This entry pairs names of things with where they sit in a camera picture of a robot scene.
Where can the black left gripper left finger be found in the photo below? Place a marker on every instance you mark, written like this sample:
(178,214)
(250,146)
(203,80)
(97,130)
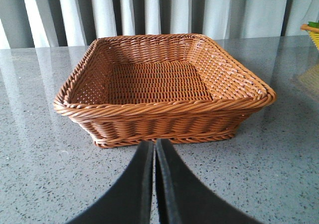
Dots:
(129,200)

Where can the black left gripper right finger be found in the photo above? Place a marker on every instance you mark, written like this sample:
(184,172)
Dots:
(183,199)

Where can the brown wicker basket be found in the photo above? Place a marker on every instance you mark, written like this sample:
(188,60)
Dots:
(181,87)

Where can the yellow woven basket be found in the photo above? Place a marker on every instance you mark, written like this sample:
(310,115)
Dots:
(312,28)

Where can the grey pleated curtain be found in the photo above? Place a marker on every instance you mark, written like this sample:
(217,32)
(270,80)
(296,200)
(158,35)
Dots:
(52,23)

